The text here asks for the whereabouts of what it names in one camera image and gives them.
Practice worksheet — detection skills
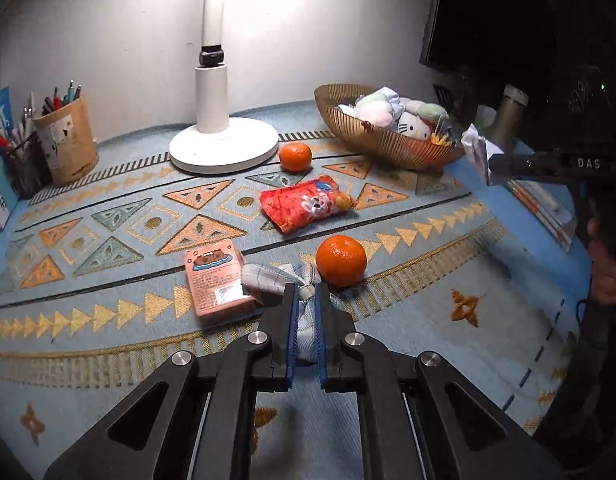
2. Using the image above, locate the plaid fabric bow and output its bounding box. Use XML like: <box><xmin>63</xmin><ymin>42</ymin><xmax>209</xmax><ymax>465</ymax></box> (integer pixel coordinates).
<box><xmin>239</xmin><ymin>261</ymin><xmax>324</xmax><ymax>363</ymax></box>

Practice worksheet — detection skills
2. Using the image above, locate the orange mandarin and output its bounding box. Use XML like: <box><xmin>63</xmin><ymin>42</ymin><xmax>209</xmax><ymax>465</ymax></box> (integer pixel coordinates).
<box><xmin>315</xmin><ymin>235</ymin><xmax>367</xmax><ymax>288</ymax></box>
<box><xmin>279</xmin><ymin>142</ymin><xmax>312</xmax><ymax>174</ymax></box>

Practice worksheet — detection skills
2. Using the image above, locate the pink card box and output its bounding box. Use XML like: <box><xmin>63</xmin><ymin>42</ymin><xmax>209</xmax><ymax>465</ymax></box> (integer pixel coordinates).
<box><xmin>183</xmin><ymin>238</ymin><xmax>256</xmax><ymax>328</ymax></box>

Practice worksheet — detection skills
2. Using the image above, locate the red snack bag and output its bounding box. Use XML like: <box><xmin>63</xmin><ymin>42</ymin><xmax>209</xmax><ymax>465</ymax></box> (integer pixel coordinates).
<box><xmin>259</xmin><ymin>174</ymin><xmax>355</xmax><ymax>234</ymax></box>

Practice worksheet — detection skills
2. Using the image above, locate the pastel dango plush small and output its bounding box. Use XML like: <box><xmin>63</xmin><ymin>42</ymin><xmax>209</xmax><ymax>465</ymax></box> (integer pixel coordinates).
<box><xmin>401</xmin><ymin>99</ymin><xmax>449</xmax><ymax>125</ymax></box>

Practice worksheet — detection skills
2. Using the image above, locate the pastel dango plush large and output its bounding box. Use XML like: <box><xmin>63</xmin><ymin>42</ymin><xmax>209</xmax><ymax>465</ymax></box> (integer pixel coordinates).
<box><xmin>337</xmin><ymin>94</ymin><xmax>403</xmax><ymax>129</ymax></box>

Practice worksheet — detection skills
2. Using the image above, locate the Hello Kitty plush toy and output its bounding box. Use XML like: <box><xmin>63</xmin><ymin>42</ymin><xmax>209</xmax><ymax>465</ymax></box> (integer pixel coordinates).
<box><xmin>397</xmin><ymin>110</ymin><xmax>454</xmax><ymax>146</ymax></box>

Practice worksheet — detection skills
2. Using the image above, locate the paper pile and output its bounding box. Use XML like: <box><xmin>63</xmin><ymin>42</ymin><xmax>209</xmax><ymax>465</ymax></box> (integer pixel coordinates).
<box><xmin>373</xmin><ymin>87</ymin><xmax>404</xmax><ymax>117</ymax></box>

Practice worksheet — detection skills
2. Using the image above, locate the person's right hand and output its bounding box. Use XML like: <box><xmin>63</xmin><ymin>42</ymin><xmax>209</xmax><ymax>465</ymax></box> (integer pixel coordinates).
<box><xmin>588</xmin><ymin>219</ymin><xmax>616</xmax><ymax>307</ymax></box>

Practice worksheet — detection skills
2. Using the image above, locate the stack of notebooks right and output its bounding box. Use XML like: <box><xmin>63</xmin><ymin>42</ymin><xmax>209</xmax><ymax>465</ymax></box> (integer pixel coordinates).
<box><xmin>505</xmin><ymin>180</ymin><xmax>577</xmax><ymax>252</ymax></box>

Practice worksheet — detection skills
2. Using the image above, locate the grey thermos bottle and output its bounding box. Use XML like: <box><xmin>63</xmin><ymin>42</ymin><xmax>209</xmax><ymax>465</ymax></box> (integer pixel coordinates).
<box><xmin>488</xmin><ymin>84</ymin><xmax>529</xmax><ymax>153</ymax></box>

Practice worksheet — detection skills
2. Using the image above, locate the green tissue pack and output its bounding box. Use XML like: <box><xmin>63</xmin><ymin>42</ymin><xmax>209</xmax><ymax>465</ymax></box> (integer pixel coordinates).
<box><xmin>474</xmin><ymin>104</ymin><xmax>496</xmax><ymax>136</ymax></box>

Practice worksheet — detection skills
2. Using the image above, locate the white desk lamp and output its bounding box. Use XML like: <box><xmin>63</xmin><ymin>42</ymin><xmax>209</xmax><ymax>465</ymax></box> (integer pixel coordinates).
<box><xmin>168</xmin><ymin>0</ymin><xmax>279</xmax><ymax>176</ymax></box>

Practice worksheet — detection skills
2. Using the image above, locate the amber ribbed glass bowl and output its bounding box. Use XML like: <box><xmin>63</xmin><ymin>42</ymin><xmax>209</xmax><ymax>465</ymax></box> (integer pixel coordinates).
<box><xmin>314</xmin><ymin>84</ymin><xmax>465</xmax><ymax>171</ymax></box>

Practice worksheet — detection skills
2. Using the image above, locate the black monitor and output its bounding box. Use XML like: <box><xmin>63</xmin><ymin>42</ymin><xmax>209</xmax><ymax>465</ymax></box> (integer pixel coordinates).
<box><xmin>419</xmin><ymin>0</ymin><xmax>616</xmax><ymax>87</ymax></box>

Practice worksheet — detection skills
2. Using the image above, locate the patterned blue woven mat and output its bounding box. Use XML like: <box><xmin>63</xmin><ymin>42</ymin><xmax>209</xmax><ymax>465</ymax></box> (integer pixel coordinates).
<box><xmin>0</xmin><ymin>102</ymin><xmax>590</xmax><ymax>479</ymax></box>

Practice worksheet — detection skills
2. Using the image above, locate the bamboo pen holder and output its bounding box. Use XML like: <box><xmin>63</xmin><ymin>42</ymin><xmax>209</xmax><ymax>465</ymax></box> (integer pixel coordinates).
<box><xmin>34</xmin><ymin>98</ymin><xmax>99</xmax><ymax>185</ymax></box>

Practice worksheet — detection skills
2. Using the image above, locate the black mesh pen cup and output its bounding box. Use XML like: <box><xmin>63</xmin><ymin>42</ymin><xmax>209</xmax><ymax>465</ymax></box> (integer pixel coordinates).
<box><xmin>2</xmin><ymin>133</ymin><xmax>52</xmax><ymax>200</ymax></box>

